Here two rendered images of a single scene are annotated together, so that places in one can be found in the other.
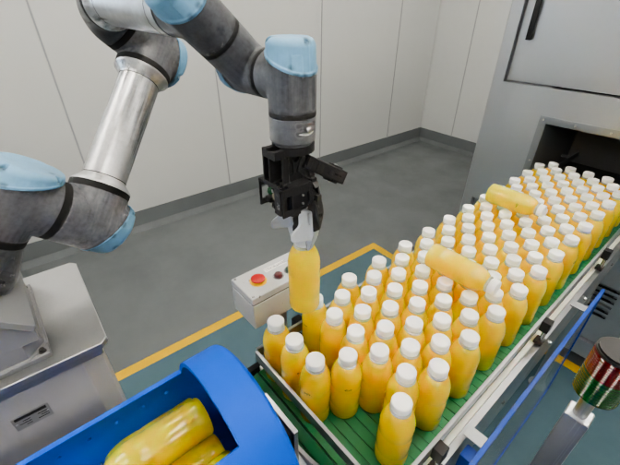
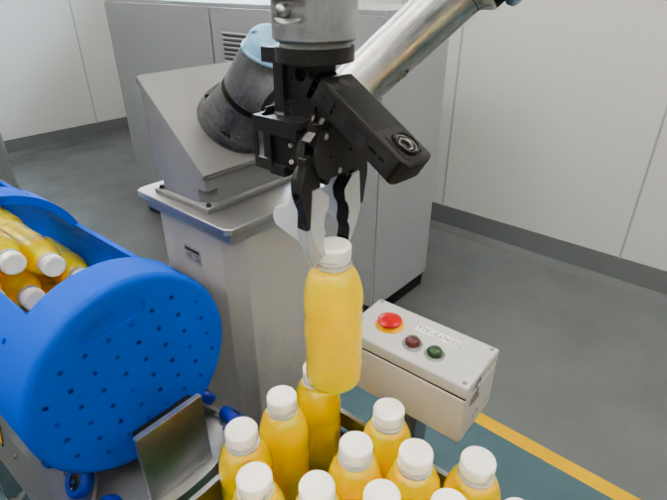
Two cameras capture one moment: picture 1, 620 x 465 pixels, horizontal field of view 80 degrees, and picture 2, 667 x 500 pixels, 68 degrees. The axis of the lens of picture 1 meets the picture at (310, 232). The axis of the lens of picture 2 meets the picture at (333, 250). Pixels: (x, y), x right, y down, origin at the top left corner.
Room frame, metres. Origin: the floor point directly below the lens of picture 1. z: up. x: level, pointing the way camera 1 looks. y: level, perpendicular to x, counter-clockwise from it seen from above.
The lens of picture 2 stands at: (0.52, -0.44, 1.55)
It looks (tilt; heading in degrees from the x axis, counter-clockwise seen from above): 29 degrees down; 79
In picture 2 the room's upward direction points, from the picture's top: straight up
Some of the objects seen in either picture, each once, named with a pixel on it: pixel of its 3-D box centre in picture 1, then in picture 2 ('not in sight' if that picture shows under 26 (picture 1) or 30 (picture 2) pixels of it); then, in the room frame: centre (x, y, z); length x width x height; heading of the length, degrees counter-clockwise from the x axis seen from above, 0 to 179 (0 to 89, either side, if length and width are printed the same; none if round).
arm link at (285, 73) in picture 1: (290, 77); not in sight; (0.59, 0.03, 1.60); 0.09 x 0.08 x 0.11; 45
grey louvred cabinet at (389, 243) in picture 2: not in sight; (256, 135); (0.61, 2.54, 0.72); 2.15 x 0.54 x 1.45; 128
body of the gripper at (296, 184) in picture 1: (290, 176); (310, 112); (0.58, 0.03, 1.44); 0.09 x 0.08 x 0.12; 130
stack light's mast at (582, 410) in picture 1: (600, 385); not in sight; (0.36, -0.46, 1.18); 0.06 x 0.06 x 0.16
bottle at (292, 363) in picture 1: (295, 368); (285, 448); (0.54, 0.03, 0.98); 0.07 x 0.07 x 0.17
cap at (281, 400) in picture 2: (294, 341); (282, 400); (0.54, 0.03, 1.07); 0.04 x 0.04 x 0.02
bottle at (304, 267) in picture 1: (304, 274); (333, 320); (0.60, 0.01, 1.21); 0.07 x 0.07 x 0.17
